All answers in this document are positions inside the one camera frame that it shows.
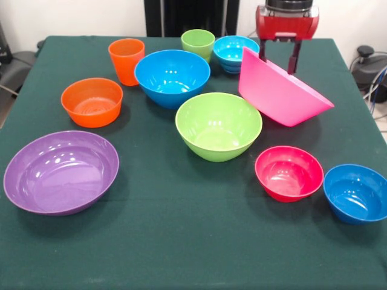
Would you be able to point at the orange bowl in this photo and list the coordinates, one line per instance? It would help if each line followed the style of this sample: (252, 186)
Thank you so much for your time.
(90, 116)

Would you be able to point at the red bowl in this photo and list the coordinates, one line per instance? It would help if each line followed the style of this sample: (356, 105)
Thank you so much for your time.
(288, 175)

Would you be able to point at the green cup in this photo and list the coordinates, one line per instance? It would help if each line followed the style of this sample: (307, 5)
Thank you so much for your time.
(196, 43)

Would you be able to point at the dark green tablecloth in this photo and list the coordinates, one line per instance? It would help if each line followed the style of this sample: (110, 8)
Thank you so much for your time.
(193, 211)

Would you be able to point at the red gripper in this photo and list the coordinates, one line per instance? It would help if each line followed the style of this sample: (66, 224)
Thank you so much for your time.
(287, 27)

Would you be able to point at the orange cup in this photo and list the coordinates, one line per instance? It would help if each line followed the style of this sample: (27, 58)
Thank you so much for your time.
(125, 66)

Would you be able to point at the small dark blue bowl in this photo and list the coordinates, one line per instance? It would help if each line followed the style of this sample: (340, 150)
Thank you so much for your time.
(353, 193)

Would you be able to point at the purple bowl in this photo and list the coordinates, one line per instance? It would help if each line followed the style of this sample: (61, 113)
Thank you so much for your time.
(60, 181)

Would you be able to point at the large pink bowl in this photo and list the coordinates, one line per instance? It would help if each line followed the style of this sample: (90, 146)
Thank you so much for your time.
(278, 93)

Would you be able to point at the small ribbed cyan bowl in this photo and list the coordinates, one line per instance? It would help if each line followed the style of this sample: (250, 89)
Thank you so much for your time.
(231, 49)

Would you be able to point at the green bowl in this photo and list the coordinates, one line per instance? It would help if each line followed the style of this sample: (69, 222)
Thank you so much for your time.
(217, 130)

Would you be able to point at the large light blue bowl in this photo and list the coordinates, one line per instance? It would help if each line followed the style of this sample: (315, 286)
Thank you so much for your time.
(169, 75)

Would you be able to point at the black floor stand base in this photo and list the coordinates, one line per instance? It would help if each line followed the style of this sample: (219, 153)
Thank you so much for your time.
(18, 66)
(369, 69)

